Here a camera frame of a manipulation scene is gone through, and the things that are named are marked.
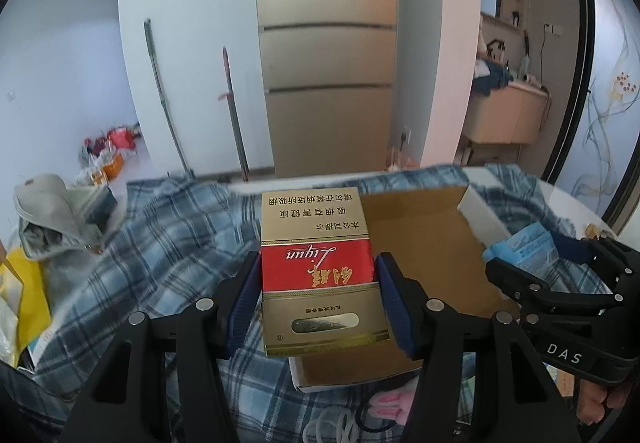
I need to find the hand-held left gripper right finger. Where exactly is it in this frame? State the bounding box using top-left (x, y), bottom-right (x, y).
top-left (375, 251), bottom-right (568, 443)

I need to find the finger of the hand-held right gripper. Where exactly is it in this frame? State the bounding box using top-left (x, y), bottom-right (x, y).
top-left (552, 234), bottom-right (640, 305)
top-left (484, 257), bottom-right (621, 319)

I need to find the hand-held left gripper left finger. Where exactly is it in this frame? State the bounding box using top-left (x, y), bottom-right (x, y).
top-left (60, 250), bottom-right (263, 443)

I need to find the blue tissue packet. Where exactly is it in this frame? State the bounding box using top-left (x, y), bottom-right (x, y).
top-left (482, 223), bottom-right (558, 274)

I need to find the cardboard box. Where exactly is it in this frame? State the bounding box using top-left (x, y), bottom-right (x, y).
top-left (287, 183), bottom-right (521, 394)

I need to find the red and gold cigarette box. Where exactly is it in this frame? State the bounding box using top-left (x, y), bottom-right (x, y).
top-left (260, 186), bottom-right (392, 358)

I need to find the white charging cable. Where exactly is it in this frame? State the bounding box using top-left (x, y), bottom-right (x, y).
top-left (305, 405), bottom-right (373, 443)

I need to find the person's right hand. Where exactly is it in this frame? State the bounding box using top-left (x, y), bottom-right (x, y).
top-left (575, 372), bottom-right (637, 427)

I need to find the blue plaid blanket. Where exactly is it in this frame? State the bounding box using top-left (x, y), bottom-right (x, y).
top-left (15, 163), bottom-right (621, 443)

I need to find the beige vanity cabinet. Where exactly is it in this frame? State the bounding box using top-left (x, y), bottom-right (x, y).
top-left (460, 83), bottom-right (551, 146)

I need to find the floral glass door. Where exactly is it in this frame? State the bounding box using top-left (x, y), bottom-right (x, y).
top-left (542, 0), bottom-right (640, 236)

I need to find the blue clothing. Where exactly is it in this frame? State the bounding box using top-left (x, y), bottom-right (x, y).
top-left (472, 59), bottom-right (511, 96)

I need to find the red-tipped broom stick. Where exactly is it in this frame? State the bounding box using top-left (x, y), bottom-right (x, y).
top-left (220, 47), bottom-right (251, 181)

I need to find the pile of plastic bags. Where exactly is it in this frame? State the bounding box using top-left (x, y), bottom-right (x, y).
top-left (75, 122), bottom-right (143, 186)

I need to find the yellow bag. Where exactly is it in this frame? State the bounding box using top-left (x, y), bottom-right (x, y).
top-left (0, 247), bottom-right (53, 366)

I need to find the grey cloth bag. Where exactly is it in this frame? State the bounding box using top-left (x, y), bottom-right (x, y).
top-left (12, 173), bottom-right (121, 260)

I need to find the gold refrigerator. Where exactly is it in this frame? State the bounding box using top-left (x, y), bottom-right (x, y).
top-left (253, 0), bottom-right (398, 179)

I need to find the pink bunny hair tie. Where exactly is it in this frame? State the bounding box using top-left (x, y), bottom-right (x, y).
top-left (367, 385), bottom-right (418, 424)

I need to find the grey mop handle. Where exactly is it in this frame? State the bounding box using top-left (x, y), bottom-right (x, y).
top-left (143, 18), bottom-right (193, 174)

